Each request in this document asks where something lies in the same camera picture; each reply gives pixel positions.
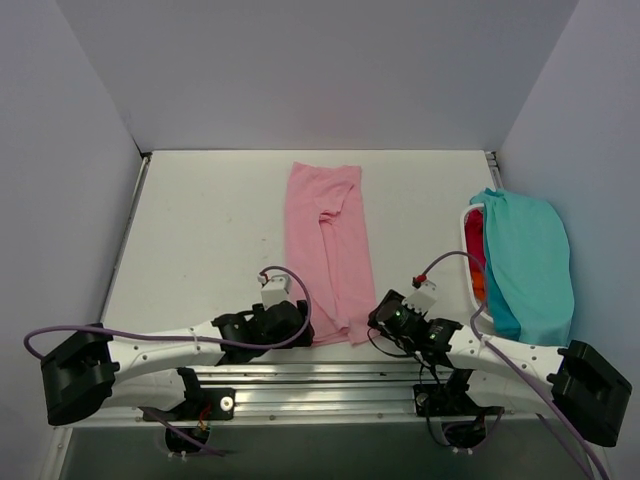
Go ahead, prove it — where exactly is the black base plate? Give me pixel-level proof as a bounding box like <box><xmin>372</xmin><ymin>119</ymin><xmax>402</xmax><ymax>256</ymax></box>
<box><xmin>413</xmin><ymin>384</ymin><xmax>501</xmax><ymax>417</ymax></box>
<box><xmin>151</xmin><ymin>388</ymin><xmax>236</xmax><ymax>422</ymax></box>

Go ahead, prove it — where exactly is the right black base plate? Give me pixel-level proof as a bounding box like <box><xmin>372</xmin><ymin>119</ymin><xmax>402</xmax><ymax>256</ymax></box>
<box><xmin>413</xmin><ymin>384</ymin><xmax>501</xmax><ymax>417</ymax></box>

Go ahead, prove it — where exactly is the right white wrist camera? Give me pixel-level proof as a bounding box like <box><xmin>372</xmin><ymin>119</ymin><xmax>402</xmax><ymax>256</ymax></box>
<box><xmin>402</xmin><ymin>274</ymin><xmax>438</xmax><ymax>315</ymax></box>

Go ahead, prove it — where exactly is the teal t shirt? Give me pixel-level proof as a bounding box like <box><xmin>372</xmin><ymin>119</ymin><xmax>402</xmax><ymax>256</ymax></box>
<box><xmin>470</xmin><ymin>189</ymin><xmax>575</xmax><ymax>346</ymax></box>

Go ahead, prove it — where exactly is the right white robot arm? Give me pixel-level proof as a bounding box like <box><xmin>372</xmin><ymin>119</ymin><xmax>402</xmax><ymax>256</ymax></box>
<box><xmin>368</xmin><ymin>290</ymin><xmax>632</xmax><ymax>448</ymax></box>

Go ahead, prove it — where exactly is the red garment in basket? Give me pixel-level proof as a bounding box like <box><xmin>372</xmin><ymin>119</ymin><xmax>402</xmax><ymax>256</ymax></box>
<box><xmin>464</xmin><ymin>209</ymin><xmax>486</xmax><ymax>271</ymax></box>

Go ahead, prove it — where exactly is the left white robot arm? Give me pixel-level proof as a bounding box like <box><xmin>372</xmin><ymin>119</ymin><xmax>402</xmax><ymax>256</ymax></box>
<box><xmin>40</xmin><ymin>300</ymin><xmax>314</xmax><ymax>426</ymax></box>

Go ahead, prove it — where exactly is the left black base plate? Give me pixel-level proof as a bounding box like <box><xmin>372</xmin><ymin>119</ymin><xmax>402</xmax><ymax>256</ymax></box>
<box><xmin>151</xmin><ymin>388</ymin><xmax>236</xmax><ymax>422</ymax></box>

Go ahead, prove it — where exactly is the white laundry basket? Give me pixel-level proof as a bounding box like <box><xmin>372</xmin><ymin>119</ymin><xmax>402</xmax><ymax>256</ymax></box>
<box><xmin>460</xmin><ymin>204</ymin><xmax>488</xmax><ymax>308</ymax></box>

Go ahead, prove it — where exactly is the black thin cable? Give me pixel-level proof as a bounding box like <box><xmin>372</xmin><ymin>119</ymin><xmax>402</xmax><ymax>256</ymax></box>
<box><xmin>364</xmin><ymin>327</ymin><xmax>451</xmax><ymax>396</ymax></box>

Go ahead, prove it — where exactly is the aluminium mounting rail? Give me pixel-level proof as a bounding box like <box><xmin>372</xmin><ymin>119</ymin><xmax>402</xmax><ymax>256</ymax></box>
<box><xmin>55</xmin><ymin>359</ymin><xmax>599</xmax><ymax>427</ymax></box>

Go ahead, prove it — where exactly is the pink t shirt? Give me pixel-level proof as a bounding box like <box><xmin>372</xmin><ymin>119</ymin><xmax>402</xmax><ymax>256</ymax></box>
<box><xmin>284</xmin><ymin>163</ymin><xmax>376</xmax><ymax>345</ymax></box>

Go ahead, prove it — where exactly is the orange garment in basket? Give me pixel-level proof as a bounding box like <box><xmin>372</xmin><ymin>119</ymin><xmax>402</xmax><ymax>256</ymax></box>
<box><xmin>470</xmin><ymin>270</ymin><xmax>487</xmax><ymax>303</ymax></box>

